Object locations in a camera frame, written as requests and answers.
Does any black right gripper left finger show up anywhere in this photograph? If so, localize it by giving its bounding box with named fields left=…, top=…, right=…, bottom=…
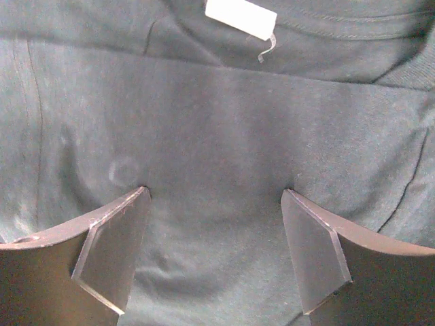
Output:
left=1, top=187, right=151, bottom=325

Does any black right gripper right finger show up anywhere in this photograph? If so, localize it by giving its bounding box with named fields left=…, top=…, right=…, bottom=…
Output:
left=281, top=189, right=434, bottom=325

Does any black t shirt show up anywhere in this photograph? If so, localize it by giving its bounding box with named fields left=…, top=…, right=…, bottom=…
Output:
left=1, top=1, right=434, bottom=325

